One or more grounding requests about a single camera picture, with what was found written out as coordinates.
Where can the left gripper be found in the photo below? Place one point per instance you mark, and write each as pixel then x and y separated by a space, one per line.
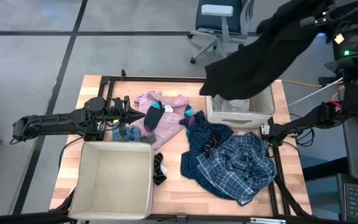
pixel 118 115

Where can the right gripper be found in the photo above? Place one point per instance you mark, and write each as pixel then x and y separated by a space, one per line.
pixel 353 43

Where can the navy sock teal toe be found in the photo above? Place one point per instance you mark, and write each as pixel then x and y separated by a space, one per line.
pixel 190 116
pixel 152 116

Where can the grey sock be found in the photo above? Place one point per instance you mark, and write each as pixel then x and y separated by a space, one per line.
pixel 149 139

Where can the black striped sock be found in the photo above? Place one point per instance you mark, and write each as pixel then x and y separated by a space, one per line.
pixel 158 168
pixel 211 143

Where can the black garment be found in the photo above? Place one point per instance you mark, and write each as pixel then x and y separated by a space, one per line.
pixel 259 59

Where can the navy dotted shirt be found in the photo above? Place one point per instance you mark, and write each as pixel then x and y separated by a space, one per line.
pixel 191 168

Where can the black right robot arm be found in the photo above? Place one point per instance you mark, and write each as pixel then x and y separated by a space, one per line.
pixel 309 119

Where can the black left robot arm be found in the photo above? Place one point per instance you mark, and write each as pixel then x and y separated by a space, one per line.
pixel 57 119

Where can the light blue cloth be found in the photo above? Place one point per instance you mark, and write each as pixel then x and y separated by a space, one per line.
pixel 126 133

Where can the white care label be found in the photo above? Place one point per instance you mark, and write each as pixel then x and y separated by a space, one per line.
pixel 168 108

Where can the pink woven shirt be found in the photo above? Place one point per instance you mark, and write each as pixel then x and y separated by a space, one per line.
pixel 169 127

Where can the black power strip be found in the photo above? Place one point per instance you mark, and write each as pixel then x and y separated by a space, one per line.
pixel 328 81

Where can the beige fabric storage bin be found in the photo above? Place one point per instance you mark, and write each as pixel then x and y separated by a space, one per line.
pixel 113 180
pixel 244 119

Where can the grey office chair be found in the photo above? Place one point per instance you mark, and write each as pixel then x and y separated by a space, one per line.
pixel 219 15

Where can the blue plaid shirt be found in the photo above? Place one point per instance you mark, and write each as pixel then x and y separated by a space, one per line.
pixel 241 171

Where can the black aluminium table frame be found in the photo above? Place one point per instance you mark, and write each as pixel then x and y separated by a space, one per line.
pixel 154 78

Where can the white plate on frame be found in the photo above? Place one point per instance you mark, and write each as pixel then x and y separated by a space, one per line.
pixel 265 129

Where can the silver metal bracket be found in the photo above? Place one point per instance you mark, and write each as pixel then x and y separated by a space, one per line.
pixel 267 221

